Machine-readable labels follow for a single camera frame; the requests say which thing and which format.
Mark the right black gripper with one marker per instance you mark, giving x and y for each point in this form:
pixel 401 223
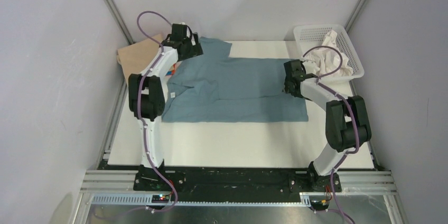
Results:
pixel 286 90

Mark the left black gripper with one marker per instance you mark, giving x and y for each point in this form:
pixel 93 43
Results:
pixel 195 50

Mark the grey-blue t-shirt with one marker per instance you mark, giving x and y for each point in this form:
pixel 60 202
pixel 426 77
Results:
pixel 216 87

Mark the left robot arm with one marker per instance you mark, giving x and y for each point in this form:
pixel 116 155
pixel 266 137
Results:
pixel 146 96

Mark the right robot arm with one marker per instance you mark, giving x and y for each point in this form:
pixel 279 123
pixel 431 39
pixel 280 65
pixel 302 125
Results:
pixel 347 125

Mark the folded orange t-shirt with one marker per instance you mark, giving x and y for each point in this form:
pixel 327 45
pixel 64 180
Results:
pixel 172 70

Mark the white plastic basket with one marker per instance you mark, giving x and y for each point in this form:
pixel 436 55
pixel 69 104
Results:
pixel 311 36

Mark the crumpled white t-shirt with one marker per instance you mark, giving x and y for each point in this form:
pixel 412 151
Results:
pixel 327 61

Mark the folded tan t-shirt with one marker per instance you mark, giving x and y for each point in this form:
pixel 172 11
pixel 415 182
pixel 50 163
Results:
pixel 136 57

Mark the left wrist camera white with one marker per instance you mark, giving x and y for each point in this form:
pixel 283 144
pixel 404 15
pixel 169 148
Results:
pixel 186 31

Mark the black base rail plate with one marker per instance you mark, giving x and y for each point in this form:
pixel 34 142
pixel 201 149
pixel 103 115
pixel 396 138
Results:
pixel 235 185

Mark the aluminium frame rail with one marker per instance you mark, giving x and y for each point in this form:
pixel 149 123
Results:
pixel 108 196

